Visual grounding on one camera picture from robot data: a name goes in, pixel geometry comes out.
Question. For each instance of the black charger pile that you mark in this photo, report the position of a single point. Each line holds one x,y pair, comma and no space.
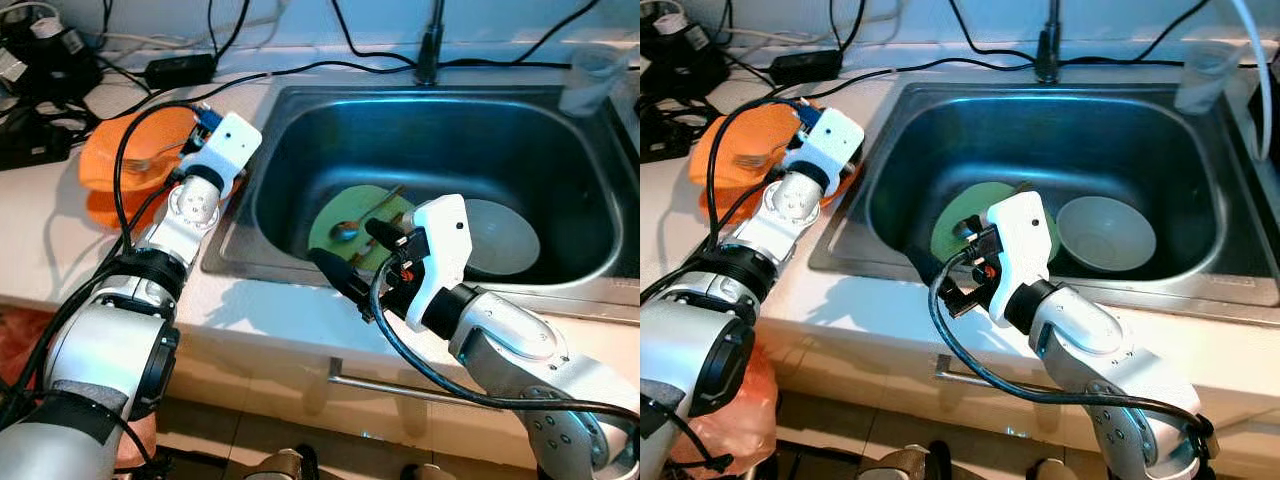
680,60
40,60

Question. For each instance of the dark metal faucet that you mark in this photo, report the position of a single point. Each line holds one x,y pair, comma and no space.
430,50
1048,50

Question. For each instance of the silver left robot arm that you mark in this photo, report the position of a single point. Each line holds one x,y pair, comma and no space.
690,350
100,350

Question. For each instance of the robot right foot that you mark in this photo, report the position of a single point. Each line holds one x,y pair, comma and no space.
422,473
1055,472

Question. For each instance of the grey bowl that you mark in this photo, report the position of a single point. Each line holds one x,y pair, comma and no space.
1105,235
505,240

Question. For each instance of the white kitchen cabinet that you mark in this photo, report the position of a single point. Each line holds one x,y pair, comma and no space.
880,420
300,420

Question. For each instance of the stainless steel sink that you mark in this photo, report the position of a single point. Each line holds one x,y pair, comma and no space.
1050,140
450,140

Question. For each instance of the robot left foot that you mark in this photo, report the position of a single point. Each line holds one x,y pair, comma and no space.
900,466
280,467

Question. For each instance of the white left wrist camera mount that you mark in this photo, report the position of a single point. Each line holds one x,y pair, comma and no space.
830,145
230,150

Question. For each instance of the red plastic bag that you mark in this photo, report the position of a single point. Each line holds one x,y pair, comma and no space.
740,420
12,345

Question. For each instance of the green plate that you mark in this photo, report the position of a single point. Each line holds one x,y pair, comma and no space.
955,205
335,205

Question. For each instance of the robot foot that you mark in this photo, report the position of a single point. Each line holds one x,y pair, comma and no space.
1055,472
280,467
422,473
900,466

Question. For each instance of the silver metal spoon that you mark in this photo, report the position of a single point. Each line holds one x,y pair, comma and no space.
346,232

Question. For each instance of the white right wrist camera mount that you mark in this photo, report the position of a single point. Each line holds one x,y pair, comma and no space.
1025,250
445,250

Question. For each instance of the clear plastic cup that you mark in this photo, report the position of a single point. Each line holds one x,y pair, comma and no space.
1205,80
590,85

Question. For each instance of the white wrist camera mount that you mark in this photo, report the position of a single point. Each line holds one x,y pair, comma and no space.
1025,250
830,145
230,150
445,250

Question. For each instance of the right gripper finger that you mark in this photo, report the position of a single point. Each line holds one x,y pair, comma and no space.
925,268
388,236
340,275
984,238

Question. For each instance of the black power adapter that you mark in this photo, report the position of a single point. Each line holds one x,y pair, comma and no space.
805,66
180,70

